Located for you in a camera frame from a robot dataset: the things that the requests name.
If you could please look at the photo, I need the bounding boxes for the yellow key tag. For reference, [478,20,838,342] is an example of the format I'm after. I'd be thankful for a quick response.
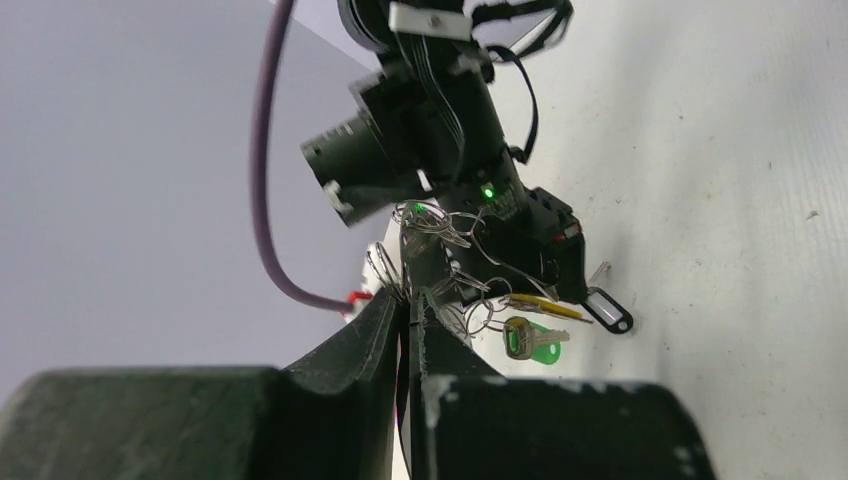
[503,294,591,323]

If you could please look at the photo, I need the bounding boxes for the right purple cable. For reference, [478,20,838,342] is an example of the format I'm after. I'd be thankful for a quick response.
[249,0,356,314]

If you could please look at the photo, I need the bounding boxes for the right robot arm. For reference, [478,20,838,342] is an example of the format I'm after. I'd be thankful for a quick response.
[302,1,589,304]

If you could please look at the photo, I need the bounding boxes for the green key tag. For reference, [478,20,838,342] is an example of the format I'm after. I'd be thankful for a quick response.
[502,316,571,366]

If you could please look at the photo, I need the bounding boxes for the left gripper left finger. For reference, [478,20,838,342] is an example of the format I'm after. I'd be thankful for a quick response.
[1,293,398,479]

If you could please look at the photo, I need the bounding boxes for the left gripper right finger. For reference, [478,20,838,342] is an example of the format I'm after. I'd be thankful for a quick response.
[409,288,716,479]

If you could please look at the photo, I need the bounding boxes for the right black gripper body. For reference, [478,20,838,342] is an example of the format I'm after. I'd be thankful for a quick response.
[301,66,587,304]

